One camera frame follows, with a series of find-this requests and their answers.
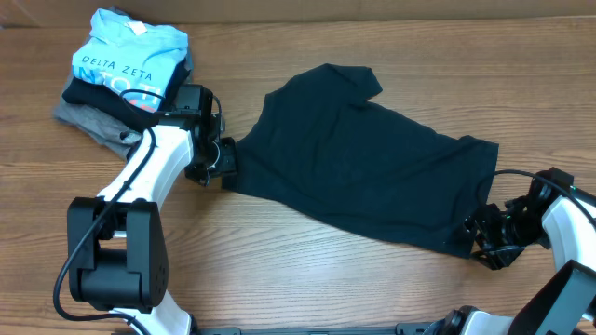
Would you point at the light blue folded t-shirt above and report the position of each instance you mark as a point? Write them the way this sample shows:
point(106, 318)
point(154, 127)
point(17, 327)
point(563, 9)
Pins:
point(123, 53)

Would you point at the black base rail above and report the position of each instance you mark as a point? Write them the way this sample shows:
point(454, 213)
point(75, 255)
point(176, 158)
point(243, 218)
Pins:
point(326, 331)

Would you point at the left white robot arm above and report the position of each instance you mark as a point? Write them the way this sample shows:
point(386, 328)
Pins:
point(117, 256)

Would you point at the grey folded garment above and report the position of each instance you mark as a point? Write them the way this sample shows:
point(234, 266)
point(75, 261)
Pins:
point(103, 128)

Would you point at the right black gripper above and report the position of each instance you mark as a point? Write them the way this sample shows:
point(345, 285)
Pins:
point(486, 235)

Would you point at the dark teal t-shirt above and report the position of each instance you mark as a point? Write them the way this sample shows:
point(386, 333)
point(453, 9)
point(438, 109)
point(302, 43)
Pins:
point(323, 147)

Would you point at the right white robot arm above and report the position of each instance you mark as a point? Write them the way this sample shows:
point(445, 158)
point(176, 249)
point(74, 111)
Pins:
point(567, 298)

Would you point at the black folded garment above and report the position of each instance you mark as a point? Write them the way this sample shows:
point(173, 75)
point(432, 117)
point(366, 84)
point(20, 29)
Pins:
point(102, 98)

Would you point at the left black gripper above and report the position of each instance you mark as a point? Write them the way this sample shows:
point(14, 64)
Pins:
point(228, 164)

